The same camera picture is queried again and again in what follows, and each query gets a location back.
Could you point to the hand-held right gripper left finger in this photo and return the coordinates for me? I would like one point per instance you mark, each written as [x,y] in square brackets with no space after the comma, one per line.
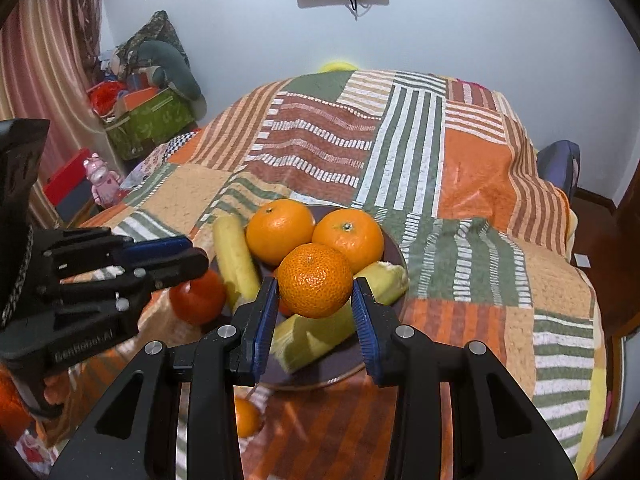
[262,330]

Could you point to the red box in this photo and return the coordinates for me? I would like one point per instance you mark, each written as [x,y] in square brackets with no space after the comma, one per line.
[67,180]

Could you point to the yellow corn cob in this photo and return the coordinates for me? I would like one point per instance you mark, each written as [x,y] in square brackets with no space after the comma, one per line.
[235,260]
[310,335]

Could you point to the floral cloth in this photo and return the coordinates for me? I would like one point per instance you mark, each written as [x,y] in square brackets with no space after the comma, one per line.
[160,160]

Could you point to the small orange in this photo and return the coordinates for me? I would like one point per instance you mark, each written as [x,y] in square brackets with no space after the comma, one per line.
[246,417]

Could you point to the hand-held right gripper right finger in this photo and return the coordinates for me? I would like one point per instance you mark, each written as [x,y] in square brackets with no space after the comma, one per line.
[367,330]

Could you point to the striped red curtain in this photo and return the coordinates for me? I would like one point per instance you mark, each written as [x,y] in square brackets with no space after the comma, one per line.
[45,60]

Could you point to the red plastic bag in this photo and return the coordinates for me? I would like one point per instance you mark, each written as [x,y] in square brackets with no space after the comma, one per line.
[105,96]

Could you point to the pink toy figure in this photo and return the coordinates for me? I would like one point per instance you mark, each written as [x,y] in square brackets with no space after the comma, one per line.
[102,180]

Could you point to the small white card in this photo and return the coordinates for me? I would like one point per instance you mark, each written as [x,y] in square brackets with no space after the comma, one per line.
[582,261]

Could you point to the dark patterned pillow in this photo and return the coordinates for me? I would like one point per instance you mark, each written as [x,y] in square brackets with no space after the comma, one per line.
[155,32]

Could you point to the purple round plate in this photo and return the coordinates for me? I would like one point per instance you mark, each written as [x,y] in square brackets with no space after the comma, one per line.
[330,367]

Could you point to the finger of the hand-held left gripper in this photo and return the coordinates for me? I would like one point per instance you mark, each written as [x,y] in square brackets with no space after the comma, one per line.
[180,267]
[155,250]

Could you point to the orange cardboard box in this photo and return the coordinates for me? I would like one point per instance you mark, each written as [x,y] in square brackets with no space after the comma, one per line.
[142,100]

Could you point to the green storage box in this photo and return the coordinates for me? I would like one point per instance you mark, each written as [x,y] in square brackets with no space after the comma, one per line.
[150,122]

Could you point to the large orange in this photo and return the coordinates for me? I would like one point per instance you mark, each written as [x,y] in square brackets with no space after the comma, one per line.
[348,237]
[280,230]

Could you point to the blue chair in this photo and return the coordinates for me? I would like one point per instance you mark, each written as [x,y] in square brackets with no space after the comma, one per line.
[560,165]

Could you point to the textured mandarin orange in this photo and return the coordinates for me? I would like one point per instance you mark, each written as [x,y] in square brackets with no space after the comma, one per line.
[315,280]

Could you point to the striped patchwork blanket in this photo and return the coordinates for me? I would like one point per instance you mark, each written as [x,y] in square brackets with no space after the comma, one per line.
[475,170]

